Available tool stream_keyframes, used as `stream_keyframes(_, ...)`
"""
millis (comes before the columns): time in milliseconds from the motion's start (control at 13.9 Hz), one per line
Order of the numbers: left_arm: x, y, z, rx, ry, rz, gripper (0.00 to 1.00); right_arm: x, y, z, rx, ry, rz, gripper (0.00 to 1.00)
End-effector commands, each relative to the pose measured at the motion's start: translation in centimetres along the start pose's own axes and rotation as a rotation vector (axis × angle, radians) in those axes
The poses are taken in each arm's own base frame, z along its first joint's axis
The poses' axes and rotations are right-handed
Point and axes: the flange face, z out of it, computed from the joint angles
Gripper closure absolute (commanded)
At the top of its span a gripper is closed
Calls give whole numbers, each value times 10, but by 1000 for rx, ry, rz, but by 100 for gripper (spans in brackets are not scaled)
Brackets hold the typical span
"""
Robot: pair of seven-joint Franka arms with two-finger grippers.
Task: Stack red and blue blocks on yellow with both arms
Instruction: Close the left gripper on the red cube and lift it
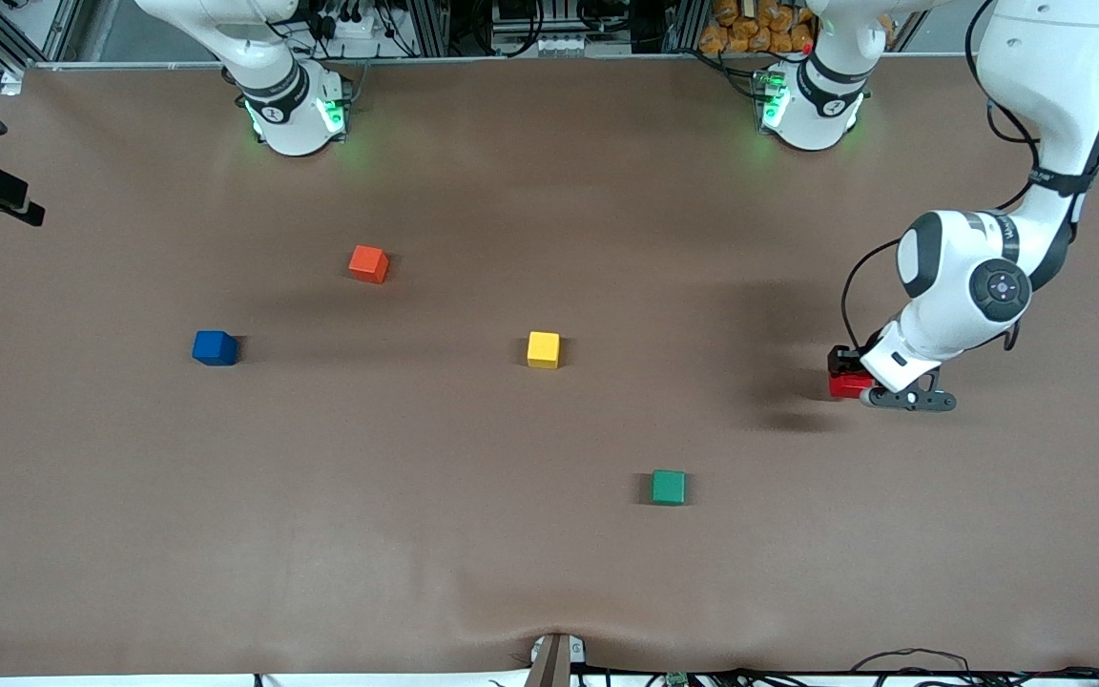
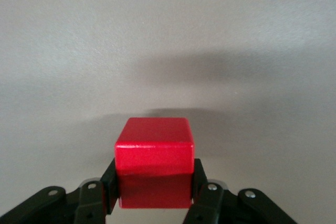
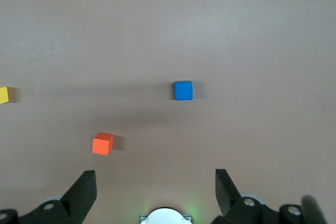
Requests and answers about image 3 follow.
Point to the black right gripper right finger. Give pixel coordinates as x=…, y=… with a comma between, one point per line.
x=228, y=200

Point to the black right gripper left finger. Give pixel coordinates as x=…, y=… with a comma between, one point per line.
x=78, y=197

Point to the blue cube block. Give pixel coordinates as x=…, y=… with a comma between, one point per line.
x=183, y=91

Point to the yellow cube block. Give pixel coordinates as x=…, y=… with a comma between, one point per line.
x=3, y=95

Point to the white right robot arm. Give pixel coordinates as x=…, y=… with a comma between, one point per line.
x=165, y=217

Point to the orange cube block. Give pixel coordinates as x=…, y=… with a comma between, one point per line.
x=101, y=145

